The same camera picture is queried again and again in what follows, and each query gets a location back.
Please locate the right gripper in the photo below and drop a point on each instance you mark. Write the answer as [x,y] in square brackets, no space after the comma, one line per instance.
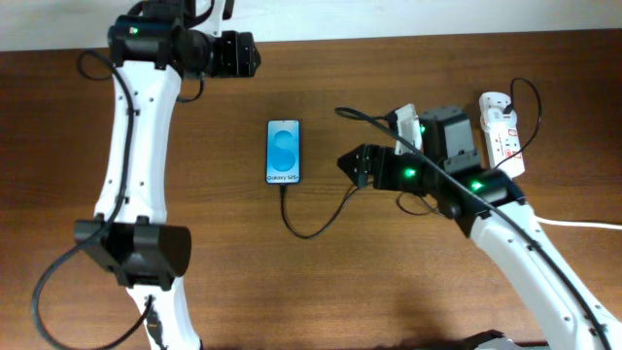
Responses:
[369,166]

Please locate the blue screen Galaxy smartphone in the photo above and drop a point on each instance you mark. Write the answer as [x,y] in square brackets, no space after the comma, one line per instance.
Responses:
[283,152]

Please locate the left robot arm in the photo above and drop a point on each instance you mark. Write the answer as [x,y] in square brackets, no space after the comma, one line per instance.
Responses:
[154,47]

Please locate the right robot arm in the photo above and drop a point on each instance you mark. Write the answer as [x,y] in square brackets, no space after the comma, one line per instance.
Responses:
[437,157]

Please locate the white USB charger plug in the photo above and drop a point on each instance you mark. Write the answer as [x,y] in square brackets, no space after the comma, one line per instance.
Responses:
[492,108]

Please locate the white power strip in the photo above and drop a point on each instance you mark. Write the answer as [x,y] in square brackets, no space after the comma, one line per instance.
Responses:
[502,148]

